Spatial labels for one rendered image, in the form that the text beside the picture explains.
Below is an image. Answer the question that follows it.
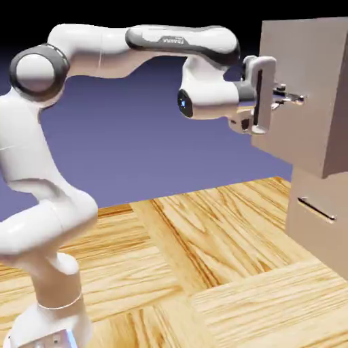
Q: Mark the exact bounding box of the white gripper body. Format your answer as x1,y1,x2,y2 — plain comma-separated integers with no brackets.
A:
242,55,277,136

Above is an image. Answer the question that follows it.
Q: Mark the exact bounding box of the dark metal drawer handle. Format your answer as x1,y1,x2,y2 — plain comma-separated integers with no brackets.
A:
297,196,338,224

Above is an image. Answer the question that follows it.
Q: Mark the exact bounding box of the tan drawer with dark handle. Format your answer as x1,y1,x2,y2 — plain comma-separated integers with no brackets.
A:
285,164,348,281

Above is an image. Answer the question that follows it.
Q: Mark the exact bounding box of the tan drawer with silver handle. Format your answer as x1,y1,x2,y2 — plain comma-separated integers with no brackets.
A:
251,16,348,179

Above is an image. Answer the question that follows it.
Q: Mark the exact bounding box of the silver drawer handle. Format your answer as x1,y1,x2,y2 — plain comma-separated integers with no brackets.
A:
281,92,306,106

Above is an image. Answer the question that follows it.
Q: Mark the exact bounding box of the tan wooden cabinet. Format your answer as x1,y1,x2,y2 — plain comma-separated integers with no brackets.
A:
251,16,348,281

